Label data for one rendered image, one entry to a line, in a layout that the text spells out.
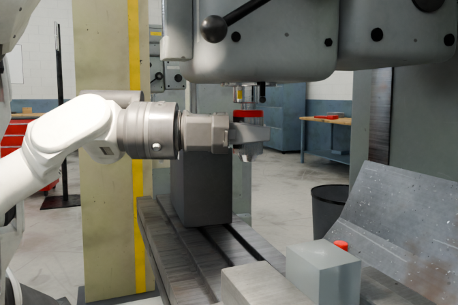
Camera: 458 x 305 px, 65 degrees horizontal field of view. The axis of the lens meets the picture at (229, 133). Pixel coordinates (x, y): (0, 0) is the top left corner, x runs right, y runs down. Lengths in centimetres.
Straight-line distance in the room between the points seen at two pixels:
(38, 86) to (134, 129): 909
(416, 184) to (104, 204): 187
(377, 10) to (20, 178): 52
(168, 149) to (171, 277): 24
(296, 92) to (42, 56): 593
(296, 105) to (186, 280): 738
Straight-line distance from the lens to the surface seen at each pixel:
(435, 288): 70
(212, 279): 65
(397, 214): 79
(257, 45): 45
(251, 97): 53
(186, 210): 86
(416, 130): 79
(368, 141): 89
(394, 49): 54
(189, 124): 51
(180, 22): 51
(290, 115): 787
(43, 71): 959
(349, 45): 51
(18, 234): 114
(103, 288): 252
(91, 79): 223
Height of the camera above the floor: 129
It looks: 6 degrees down
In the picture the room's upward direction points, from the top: straight up
